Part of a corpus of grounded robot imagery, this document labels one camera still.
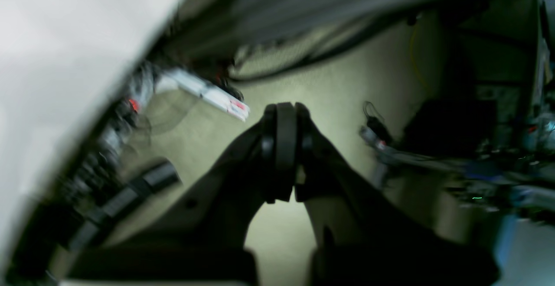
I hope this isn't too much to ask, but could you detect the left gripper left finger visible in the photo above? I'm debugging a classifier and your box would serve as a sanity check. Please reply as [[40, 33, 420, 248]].
[[95, 104, 278, 256]]

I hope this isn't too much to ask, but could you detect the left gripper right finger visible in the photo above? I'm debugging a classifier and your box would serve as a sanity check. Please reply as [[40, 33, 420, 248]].
[[277, 103, 491, 258]]

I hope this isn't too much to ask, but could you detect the black computer case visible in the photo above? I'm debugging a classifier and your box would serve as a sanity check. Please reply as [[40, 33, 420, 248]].
[[400, 100, 497, 158]]

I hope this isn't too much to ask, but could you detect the white power strip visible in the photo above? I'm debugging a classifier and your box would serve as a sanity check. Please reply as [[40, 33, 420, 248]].
[[155, 68, 250, 121]]

